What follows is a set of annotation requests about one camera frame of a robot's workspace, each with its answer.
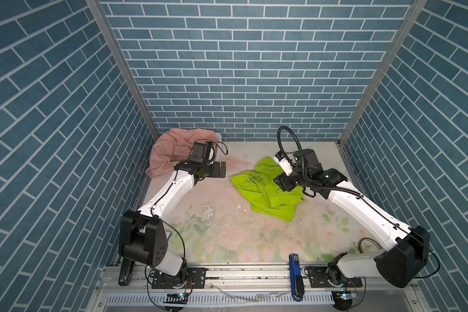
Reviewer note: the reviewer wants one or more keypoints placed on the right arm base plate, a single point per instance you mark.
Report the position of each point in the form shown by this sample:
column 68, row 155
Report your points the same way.
column 320, row 277

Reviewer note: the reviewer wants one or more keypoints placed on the brown tape roll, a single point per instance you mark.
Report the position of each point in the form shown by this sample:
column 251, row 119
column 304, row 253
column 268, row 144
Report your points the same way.
column 368, row 245

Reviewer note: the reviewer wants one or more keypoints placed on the neon green shorts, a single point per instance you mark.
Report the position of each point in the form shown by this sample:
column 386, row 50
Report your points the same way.
column 264, row 195

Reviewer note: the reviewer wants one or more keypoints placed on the aluminium front rail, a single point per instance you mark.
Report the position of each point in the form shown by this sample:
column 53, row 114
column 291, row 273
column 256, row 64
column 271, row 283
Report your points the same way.
column 230, row 277

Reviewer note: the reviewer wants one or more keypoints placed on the pink shorts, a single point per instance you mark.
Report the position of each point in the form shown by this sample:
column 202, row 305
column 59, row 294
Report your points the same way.
column 172, row 147

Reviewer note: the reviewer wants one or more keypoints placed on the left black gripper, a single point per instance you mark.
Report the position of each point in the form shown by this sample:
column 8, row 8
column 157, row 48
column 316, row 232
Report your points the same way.
column 216, row 172

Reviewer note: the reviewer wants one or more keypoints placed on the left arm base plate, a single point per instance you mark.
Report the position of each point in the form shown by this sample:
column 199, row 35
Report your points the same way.
column 194, row 277

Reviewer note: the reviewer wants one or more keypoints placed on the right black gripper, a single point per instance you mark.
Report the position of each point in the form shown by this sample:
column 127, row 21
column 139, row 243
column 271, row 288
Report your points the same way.
column 282, row 182

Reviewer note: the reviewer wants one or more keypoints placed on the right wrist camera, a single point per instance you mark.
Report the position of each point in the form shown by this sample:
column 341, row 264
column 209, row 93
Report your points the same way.
column 285, row 165

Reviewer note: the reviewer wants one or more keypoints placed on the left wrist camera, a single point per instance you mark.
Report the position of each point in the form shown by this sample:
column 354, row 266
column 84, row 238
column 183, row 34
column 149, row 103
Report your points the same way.
column 202, row 153

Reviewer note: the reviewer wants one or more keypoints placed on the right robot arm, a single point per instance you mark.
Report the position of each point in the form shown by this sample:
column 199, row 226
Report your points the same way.
column 403, row 250

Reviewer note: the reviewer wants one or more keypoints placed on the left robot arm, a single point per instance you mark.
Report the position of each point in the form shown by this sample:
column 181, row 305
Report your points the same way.
column 142, row 232

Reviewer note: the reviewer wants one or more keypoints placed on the white slotted cable duct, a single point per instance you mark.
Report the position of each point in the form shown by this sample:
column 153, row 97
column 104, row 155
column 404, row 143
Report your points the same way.
column 217, row 299

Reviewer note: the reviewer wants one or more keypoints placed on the black stapler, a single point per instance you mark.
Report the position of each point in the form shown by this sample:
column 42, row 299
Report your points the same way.
column 126, row 272

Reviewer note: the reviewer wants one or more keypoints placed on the blue handheld tool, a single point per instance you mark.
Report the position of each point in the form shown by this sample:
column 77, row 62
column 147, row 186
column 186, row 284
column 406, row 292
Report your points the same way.
column 297, row 283

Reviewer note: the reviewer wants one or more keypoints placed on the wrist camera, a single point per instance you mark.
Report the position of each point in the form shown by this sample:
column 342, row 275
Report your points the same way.
column 285, row 165
column 202, row 153

